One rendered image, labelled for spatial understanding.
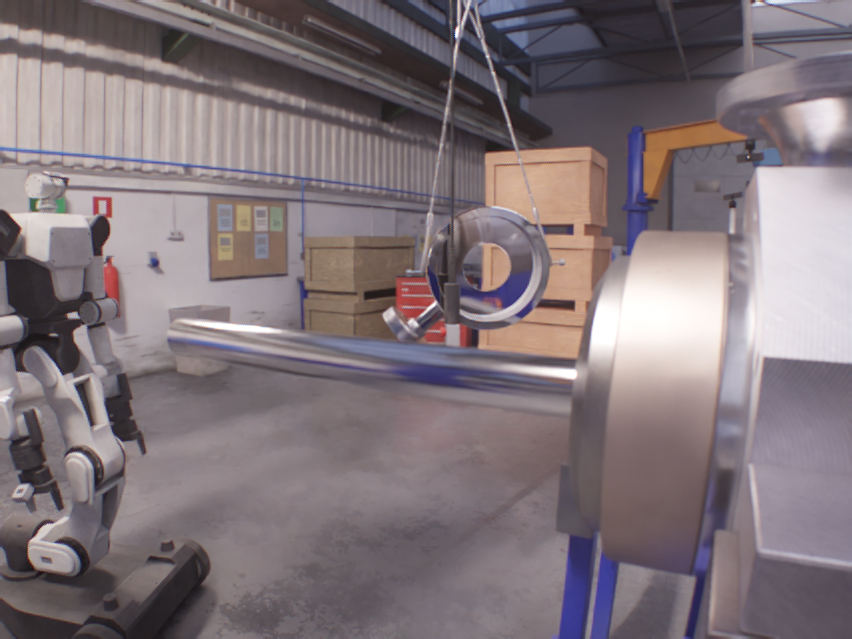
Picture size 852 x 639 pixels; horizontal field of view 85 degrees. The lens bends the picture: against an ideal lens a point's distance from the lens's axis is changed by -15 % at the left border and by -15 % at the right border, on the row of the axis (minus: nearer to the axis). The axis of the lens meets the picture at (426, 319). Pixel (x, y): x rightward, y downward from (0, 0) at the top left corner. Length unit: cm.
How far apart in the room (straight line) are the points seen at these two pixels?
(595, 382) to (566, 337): 429
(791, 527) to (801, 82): 36
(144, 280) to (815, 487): 573
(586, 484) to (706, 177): 1348
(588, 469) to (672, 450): 9
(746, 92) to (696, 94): 1370
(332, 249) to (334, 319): 71
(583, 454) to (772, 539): 24
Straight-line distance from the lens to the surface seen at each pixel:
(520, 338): 495
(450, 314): 154
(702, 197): 1388
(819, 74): 53
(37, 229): 172
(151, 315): 591
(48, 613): 202
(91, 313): 196
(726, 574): 37
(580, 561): 117
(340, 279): 552
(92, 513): 189
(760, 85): 55
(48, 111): 564
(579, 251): 474
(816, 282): 44
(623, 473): 48
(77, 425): 182
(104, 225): 200
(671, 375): 46
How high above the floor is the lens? 125
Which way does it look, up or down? 8 degrees down
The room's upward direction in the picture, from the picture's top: straight up
